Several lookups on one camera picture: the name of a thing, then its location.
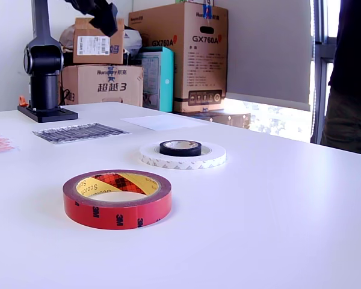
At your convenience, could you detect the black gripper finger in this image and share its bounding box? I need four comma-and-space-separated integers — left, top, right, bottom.
89, 5, 111, 36
108, 4, 119, 37

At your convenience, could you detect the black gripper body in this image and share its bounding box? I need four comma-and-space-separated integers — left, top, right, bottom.
64, 0, 112, 17

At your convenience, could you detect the black tape roll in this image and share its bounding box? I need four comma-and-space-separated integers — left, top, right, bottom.
159, 140, 202, 158

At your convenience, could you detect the white tape roll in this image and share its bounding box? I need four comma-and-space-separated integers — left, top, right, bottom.
138, 141, 227, 170

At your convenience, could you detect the red 3M tape roll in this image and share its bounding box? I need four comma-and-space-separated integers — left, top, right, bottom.
62, 169, 172, 231

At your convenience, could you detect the white bag triangle logo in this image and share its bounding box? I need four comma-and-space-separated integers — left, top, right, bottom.
123, 28, 144, 51

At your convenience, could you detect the beige crumpled bag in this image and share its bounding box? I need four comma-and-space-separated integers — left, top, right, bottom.
59, 23, 76, 52

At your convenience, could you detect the small cardboard box white label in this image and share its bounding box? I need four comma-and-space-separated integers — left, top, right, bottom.
73, 17, 125, 65

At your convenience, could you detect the wide cardboard box blue print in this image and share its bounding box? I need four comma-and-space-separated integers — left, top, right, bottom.
61, 64, 144, 108

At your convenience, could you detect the teal box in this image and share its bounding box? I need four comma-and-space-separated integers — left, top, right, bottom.
141, 46, 174, 113

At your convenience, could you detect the tall GX760A cardboard box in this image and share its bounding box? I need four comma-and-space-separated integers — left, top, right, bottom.
128, 2, 229, 114

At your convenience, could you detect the blank white paper sheet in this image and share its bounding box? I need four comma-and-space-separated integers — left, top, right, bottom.
119, 113, 210, 131

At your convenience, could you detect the black scribbled paper sheet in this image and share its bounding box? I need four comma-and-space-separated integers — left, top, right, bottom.
32, 122, 132, 145

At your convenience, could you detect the dark printed box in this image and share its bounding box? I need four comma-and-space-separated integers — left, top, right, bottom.
198, 108, 252, 129

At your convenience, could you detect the grey roller blind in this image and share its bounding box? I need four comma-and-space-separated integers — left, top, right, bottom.
213, 0, 312, 112

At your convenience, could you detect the red scribbled paper sheet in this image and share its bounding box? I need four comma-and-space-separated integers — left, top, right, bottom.
0, 134, 20, 155

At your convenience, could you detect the person in dark shirt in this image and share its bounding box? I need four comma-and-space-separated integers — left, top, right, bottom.
320, 0, 361, 157

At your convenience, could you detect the black base cable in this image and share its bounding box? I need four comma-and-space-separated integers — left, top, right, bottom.
58, 87, 76, 106

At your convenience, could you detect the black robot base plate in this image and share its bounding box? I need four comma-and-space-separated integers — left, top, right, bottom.
17, 104, 79, 123

